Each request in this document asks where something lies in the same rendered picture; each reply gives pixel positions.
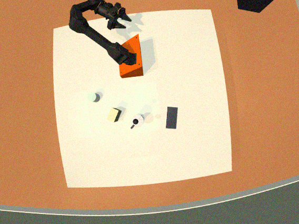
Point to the olive green rectangular block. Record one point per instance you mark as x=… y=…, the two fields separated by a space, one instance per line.
x=114 y=115

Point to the glass french press with black handle and plunger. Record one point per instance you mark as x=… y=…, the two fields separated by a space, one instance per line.
x=137 y=120

